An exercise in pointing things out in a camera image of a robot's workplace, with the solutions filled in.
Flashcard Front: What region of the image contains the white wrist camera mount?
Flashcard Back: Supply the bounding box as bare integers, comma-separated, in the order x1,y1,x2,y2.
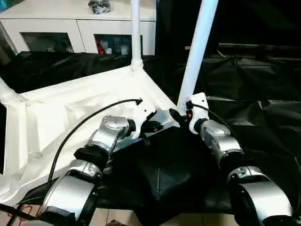
130,100,157,139
185,93,210,135

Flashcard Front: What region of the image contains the grey metal rack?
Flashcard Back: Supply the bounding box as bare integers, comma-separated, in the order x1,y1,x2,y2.
0,21,18,56

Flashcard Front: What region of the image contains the black metal stand frame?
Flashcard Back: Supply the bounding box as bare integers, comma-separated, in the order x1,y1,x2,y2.
0,203,31,222

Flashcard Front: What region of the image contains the black work mat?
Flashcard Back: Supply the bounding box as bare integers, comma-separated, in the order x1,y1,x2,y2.
0,50,301,219

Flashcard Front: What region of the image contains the red wire frame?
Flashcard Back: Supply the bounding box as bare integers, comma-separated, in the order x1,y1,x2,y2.
7,203,42,223

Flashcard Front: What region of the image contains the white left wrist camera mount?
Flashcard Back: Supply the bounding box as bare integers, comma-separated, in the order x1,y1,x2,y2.
130,100,157,139

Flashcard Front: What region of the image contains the grey crumpled bag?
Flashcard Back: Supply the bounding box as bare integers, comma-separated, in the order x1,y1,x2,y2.
88,0,112,15

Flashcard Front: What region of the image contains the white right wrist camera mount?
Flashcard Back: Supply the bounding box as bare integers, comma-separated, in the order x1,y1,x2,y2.
185,93,210,135

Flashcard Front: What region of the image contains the white glass-door sideboard cabinet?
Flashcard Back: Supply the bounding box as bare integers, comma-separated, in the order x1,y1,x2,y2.
0,0,157,56

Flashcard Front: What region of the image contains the black backdrop cloth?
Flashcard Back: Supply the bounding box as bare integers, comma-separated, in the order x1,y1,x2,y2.
155,0,301,59

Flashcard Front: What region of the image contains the white plastic table top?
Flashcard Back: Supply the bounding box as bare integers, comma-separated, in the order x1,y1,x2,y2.
0,65,186,205

